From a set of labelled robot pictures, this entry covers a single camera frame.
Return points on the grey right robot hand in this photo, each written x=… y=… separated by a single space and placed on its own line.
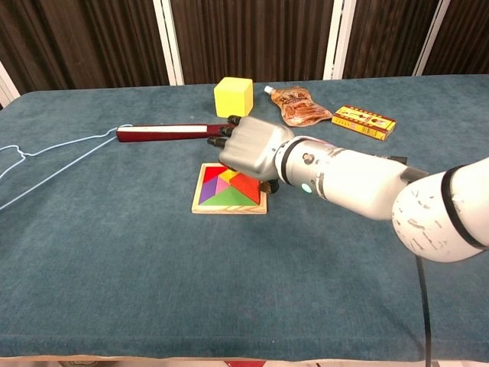
x=252 y=147

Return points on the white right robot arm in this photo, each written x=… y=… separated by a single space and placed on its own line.
x=363 y=176

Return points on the yellow tangram piece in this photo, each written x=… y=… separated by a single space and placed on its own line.
x=228 y=175

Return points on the red tangram triangle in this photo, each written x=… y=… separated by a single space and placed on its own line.
x=211 y=174

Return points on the pink tangram triangle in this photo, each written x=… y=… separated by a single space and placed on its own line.
x=222 y=186

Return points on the green tangram triangle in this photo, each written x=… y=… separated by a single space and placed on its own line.
x=231 y=198

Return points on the purple tangram parallelogram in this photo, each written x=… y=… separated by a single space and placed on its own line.
x=207 y=190

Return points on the wooden tangram tray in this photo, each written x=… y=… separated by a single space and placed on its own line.
x=229 y=210

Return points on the yellow foam cube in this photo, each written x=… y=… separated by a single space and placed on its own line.
x=233 y=95

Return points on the brown spout drink pouch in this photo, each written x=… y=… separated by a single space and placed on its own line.
x=302 y=109

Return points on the dark brown ribbed panel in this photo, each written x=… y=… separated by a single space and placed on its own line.
x=386 y=38
x=76 y=38
x=466 y=38
x=252 y=38

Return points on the yellow printed cardboard box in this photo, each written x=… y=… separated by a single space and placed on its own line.
x=363 y=122

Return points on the teal fabric tablecloth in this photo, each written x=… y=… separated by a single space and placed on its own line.
x=114 y=267

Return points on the white partition post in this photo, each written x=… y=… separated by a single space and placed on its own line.
x=170 y=38
x=429 y=38
x=338 y=38
x=7 y=88

